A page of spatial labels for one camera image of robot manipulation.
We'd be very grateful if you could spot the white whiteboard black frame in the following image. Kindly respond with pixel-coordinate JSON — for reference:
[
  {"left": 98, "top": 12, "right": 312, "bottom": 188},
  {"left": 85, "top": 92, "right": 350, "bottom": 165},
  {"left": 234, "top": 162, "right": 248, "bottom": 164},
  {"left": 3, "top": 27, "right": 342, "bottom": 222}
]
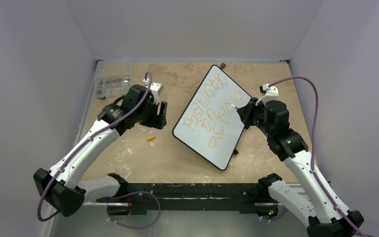
[{"left": 172, "top": 65, "right": 251, "bottom": 170}]

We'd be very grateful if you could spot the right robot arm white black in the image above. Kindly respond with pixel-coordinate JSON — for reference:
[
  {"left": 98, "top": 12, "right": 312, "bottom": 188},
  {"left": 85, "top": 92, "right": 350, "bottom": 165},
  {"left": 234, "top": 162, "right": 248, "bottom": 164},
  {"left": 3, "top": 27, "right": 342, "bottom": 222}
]
[{"left": 236, "top": 98, "right": 364, "bottom": 237}]

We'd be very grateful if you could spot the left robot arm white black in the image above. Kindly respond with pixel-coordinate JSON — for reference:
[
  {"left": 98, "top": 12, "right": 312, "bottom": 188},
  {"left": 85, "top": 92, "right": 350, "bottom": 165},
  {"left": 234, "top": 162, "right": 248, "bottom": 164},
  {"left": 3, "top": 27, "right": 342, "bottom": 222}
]
[{"left": 33, "top": 82, "right": 167, "bottom": 221}]

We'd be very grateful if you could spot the clear plastic screw box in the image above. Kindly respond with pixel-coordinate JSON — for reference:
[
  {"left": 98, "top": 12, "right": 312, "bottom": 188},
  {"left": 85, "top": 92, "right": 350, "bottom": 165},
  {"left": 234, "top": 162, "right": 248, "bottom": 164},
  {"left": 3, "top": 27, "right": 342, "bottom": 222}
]
[{"left": 94, "top": 73, "right": 132, "bottom": 99}]

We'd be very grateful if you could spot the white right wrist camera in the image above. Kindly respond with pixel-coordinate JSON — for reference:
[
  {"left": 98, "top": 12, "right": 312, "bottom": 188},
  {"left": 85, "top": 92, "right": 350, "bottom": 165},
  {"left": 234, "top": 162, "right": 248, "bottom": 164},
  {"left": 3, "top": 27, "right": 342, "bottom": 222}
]
[{"left": 255, "top": 83, "right": 279, "bottom": 106}]

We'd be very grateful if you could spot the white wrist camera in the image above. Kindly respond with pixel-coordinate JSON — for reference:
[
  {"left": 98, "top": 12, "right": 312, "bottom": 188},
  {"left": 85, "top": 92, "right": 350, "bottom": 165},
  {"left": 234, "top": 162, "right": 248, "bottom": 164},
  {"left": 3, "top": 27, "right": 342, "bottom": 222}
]
[
  {"left": 255, "top": 83, "right": 279, "bottom": 106},
  {"left": 143, "top": 78, "right": 164, "bottom": 105}
]

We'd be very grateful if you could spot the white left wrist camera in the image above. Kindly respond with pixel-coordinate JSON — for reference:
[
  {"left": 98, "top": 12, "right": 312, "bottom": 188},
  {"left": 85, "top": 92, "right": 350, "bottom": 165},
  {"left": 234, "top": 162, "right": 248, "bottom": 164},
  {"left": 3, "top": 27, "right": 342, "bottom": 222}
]
[{"left": 143, "top": 78, "right": 164, "bottom": 105}]

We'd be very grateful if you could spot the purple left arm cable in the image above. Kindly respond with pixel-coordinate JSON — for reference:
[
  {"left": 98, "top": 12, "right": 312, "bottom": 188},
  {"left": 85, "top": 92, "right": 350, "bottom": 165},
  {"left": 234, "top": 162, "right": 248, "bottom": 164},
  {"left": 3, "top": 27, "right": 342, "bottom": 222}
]
[{"left": 37, "top": 71, "right": 153, "bottom": 222}]

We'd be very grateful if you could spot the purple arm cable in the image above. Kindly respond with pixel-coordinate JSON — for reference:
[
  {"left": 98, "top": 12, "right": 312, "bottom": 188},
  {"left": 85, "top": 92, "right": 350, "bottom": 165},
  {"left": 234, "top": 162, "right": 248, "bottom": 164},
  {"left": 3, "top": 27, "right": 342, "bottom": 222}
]
[
  {"left": 267, "top": 76, "right": 370, "bottom": 237},
  {"left": 37, "top": 71, "right": 153, "bottom": 222}
]

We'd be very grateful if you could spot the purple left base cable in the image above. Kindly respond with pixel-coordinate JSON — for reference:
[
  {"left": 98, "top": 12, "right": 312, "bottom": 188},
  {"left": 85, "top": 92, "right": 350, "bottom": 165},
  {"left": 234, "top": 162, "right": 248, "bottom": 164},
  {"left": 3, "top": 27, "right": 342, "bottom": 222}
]
[{"left": 106, "top": 191, "right": 161, "bottom": 230}]

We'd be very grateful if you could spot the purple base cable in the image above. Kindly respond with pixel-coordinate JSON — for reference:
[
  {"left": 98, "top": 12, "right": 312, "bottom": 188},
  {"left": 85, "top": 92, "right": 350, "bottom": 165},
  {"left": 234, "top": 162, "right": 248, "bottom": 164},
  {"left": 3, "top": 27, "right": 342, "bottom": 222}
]
[
  {"left": 260, "top": 207, "right": 290, "bottom": 223},
  {"left": 106, "top": 191, "right": 161, "bottom": 230}
]

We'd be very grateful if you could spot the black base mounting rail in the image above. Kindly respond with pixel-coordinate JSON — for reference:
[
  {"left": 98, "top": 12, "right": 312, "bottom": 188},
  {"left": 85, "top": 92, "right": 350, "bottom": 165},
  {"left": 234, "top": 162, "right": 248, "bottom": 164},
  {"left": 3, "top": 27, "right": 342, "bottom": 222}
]
[{"left": 94, "top": 183, "right": 283, "bottom": 217}]

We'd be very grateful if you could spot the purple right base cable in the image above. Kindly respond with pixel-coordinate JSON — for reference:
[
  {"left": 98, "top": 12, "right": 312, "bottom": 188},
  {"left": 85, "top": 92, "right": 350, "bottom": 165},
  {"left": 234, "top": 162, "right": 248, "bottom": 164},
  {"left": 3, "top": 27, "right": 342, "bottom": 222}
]
[{"left": 260, "top": 207, "right": 290, "bottom": 223}]

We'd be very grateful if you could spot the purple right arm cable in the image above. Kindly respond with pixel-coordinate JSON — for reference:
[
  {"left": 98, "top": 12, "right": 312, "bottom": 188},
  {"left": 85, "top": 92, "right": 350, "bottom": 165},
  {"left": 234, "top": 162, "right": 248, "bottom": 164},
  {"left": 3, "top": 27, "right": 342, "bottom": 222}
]
[{"left": 267, "top": 76, "right": 370, "bottom": 237}]

